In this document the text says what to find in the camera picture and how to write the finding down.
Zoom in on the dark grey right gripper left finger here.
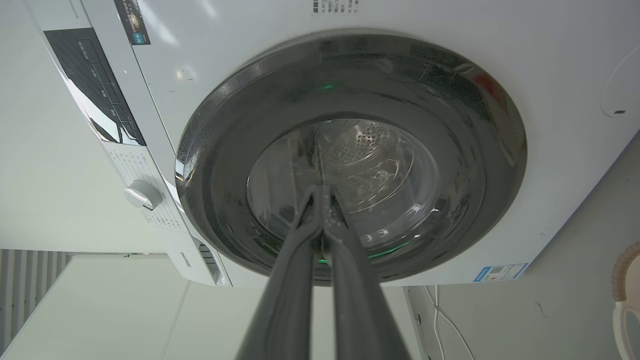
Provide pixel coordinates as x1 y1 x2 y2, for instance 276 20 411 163
235 183 325 360

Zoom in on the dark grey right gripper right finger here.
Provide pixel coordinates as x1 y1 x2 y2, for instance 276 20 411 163
320 186 412 360

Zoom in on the blue energy label sticker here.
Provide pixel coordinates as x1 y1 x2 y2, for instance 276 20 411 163
473 263 529 283

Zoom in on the round grey washing machine door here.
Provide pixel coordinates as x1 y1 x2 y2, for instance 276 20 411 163
175 34 528 287

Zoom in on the silver washing machine dial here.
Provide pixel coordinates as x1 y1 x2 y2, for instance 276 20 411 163
124 180 163 211

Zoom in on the white front-loading washing machine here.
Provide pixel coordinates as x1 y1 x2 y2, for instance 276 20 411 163
27 0 640 288

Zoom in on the white slatted radiator panel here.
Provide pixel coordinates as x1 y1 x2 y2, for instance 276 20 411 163
0 249 71 351

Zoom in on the thin white cable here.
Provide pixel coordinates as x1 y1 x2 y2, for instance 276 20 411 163
425 285 476 360

